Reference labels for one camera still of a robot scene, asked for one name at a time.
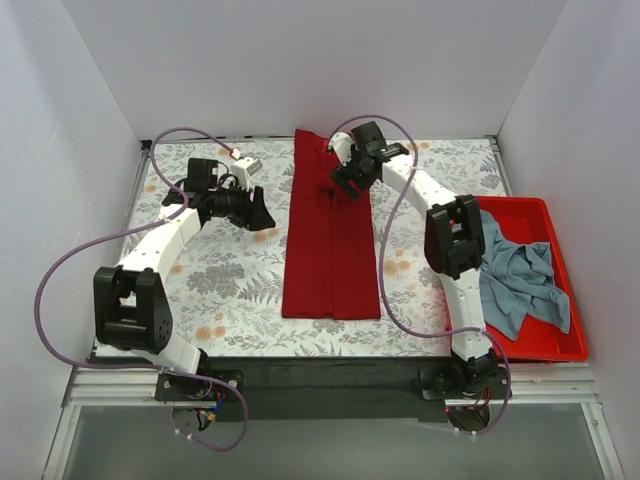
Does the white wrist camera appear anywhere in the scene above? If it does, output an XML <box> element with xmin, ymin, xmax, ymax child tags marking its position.
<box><xmin>328</xmin><ymin>131</ymin><xmax>355</xmax><ymax>166</ymax></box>
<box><xmin>230</xmin><ymin>157</ymin><xmax>262</xmax><ymax>190</ymax></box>

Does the floral patterned table mat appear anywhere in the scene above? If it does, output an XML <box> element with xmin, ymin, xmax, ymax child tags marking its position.
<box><xmin>94</xmin><ymin>139</ymin><xmax>511</xmax><ymax>358</ymax></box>

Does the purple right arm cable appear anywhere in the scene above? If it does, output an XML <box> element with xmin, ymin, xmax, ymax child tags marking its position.
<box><xmin>325</xmin><ymin>115</ymin><xmax>513</xmax><ymax>437</ymax></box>

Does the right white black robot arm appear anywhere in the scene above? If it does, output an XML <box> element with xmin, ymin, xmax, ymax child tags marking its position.
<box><xmin>326</xmin><ymin>115</ymin><xmax>499</xmax><ymax>390</ymax></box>

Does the grey-blue t-shirt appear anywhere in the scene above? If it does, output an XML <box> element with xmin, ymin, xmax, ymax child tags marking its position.
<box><xmin>480</xmin><ymin>210</ymin><xmax>571</xmax><ymax>341</ymax></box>

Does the red plastic bin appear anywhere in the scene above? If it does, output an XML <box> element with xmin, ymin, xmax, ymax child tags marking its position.
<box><xmin>441</xmin><ymin>196</ymin><xmax>588</xmax><ymax>362</ymax></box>

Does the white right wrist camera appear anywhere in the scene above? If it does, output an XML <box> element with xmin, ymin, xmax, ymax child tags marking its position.
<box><xmin>328</xmin><ymin>131</ymin><xmax>355</xmax><ymax>166</ymax></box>

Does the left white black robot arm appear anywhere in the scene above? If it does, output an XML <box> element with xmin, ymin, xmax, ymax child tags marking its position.
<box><xmin>93</xmin><ymin>157</ymin><xmax>275</xmax><ymax>374</ymax></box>

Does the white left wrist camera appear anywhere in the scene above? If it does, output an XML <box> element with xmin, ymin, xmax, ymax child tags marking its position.
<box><xmin>230</xmin><ymin>157</ymin><xmax>262</xmax><ymax>190</ymax></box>

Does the red t-shirt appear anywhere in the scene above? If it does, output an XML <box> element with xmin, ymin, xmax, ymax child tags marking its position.
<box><xmin>281</xmin><ymin>129</ymin><xmax>381</xmax><ymax>320</ymax></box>

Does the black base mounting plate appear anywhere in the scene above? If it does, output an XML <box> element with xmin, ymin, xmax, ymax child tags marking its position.
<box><xmin>154</xmin><ymin>357</ymin><xmax>511</xmax><ymax>423</ymax></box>

